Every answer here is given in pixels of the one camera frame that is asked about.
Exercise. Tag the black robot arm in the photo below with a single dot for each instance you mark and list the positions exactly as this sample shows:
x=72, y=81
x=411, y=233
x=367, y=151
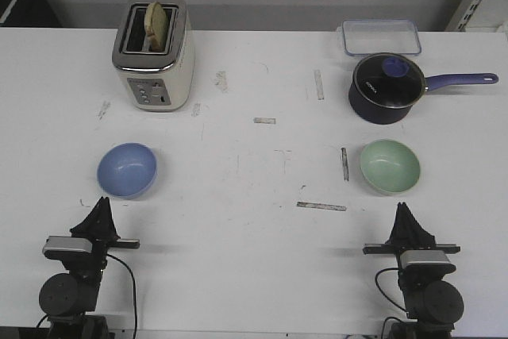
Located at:
x=69, y=299
x=432, y=305

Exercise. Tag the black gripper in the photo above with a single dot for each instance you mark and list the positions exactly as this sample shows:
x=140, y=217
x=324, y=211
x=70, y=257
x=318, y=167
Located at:
x=415, y=234
x=86, y=257

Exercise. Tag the glass pot lid blue knob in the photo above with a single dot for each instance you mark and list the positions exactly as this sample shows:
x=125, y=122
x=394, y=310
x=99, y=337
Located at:
x=390, y=80

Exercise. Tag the clear plastic food container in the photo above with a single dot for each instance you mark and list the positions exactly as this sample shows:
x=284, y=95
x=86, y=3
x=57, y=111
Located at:
x=361, y=37

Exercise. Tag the slice of toast bread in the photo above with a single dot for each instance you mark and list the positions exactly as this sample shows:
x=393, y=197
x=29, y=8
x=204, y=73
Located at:
x=156, y=26

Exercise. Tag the cream and chrome toaster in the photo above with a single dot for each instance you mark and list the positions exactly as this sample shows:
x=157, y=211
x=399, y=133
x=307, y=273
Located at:
x=156, y=81

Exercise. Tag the green bowl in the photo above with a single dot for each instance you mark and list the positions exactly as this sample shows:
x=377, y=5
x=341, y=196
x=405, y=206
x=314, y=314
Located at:
x=389, y=167

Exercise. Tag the blue bowl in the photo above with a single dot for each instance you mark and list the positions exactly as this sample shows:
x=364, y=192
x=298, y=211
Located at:
x=127, y=170

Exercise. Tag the dark blue saucepan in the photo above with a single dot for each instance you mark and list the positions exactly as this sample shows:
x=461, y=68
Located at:
x=382, y=115

